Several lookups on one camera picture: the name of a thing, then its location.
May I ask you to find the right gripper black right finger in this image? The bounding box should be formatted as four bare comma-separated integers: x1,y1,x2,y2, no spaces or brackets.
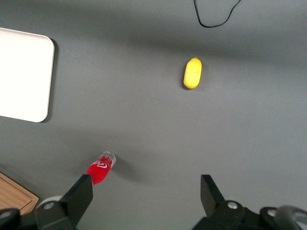
191,174,248,230

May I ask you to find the yellow lemon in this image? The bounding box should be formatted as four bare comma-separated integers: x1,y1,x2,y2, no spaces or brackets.
183,57,202,90

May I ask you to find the red soda can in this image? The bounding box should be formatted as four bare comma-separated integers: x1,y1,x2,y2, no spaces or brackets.
85,151,117,186

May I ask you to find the thin black cable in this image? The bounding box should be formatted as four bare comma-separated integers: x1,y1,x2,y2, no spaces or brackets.
193,0,242,28

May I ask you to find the wooden cutting board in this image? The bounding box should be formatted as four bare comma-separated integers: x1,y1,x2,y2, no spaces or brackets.
0,172,39,217

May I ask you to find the white rectangular tray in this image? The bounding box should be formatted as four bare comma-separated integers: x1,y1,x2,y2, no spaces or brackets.
0,27,55,123

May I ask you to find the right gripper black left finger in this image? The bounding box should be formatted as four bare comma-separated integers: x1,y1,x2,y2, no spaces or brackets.
35,174,94,230

